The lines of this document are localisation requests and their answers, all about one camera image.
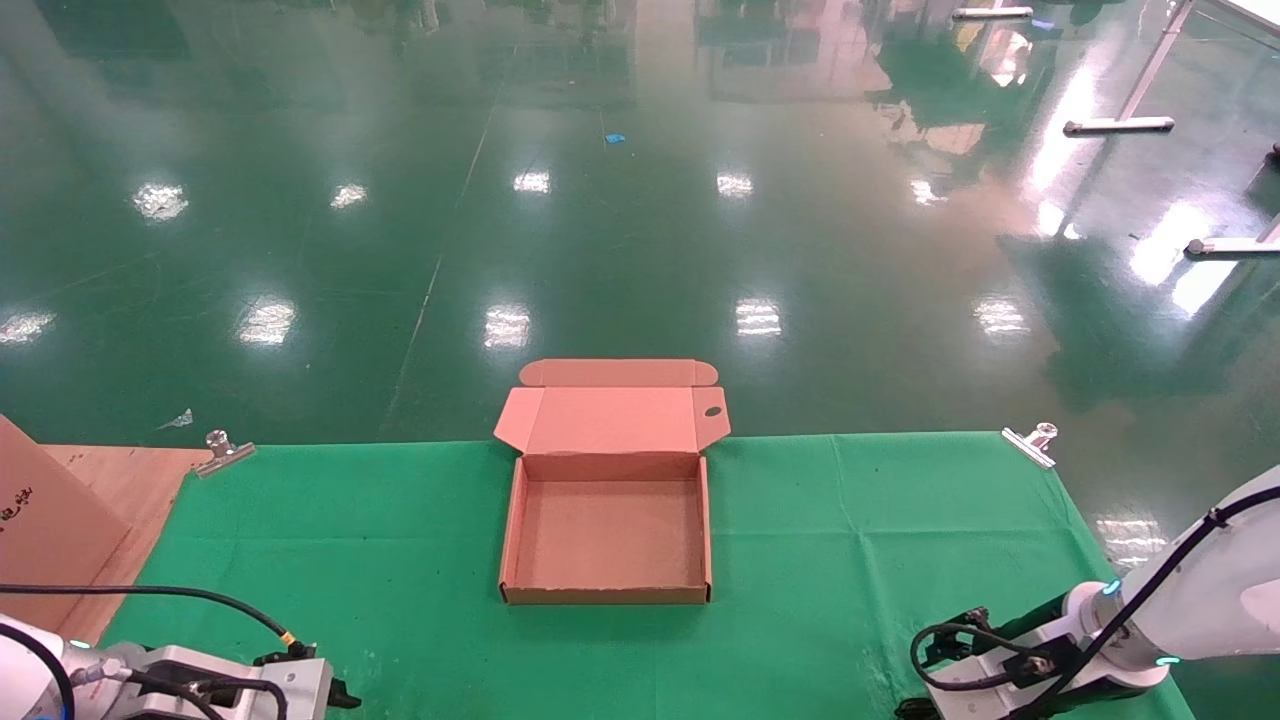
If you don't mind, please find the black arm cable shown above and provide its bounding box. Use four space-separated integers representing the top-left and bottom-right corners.
0 583 301 720
910 485 1280 720

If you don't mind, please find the tall printed cardboard box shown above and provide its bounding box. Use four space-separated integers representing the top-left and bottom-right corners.
0 415 131 631

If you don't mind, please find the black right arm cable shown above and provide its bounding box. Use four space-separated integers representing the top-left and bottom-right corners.
910 485 1280 720

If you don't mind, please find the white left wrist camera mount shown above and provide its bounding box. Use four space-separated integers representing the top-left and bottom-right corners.
130 645 336 720

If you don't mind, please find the green table cloth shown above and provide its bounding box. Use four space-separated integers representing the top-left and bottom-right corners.
100 432 1196 720

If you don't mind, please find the silver binder clip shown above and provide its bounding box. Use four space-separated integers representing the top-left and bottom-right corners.
195 430 256 479
1002 422 1059 469

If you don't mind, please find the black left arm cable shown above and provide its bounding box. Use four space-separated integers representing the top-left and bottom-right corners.
0 583 301 720

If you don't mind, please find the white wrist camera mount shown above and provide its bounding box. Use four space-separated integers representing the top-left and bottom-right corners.
130 645 336 720
925 635 1096 720

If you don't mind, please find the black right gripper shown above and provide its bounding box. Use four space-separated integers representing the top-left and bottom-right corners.
900 593 1168 720

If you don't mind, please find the flat open cardboard box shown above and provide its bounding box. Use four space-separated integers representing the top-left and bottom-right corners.
493 358 732 607

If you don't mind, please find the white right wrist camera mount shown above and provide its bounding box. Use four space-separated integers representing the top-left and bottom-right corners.
925 635 1096 720

